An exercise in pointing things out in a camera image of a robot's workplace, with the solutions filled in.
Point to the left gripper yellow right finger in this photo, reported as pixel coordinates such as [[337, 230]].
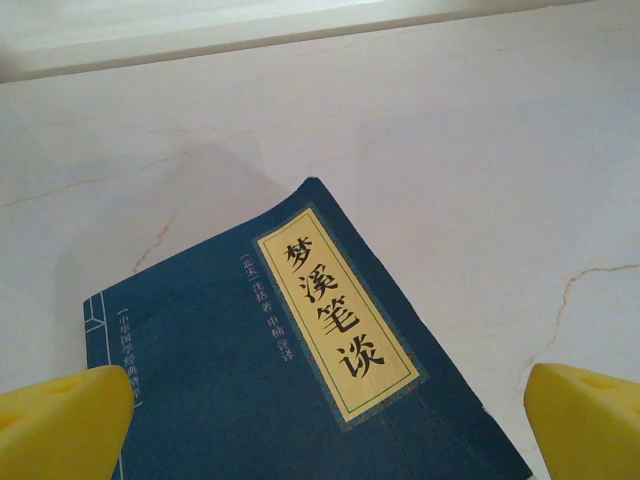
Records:
[[590, 430]]

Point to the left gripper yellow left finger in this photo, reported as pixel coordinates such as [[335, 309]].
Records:
[[60, 430]]

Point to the dark blue book yellow label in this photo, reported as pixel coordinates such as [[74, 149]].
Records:
[[225, 375]]

